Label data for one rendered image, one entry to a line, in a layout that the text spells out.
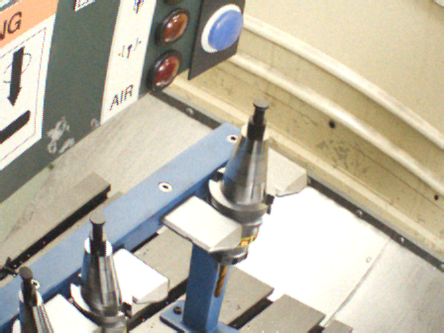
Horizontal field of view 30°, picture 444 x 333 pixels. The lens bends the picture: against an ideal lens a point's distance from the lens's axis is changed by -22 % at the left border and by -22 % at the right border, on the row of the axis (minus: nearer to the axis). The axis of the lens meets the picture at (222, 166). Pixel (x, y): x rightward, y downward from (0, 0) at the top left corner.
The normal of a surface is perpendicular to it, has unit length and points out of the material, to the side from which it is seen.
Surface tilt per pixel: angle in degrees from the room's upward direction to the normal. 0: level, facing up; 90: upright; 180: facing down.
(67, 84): 90
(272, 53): 90
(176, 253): 0
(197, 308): 90
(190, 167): 0
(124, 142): 25
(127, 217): 0
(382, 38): 90
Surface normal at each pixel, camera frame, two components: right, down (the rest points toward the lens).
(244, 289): 0.13, -0.76
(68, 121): 0.79, 0.47
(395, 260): -0.14, -0.51
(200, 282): -0.61, 0.44
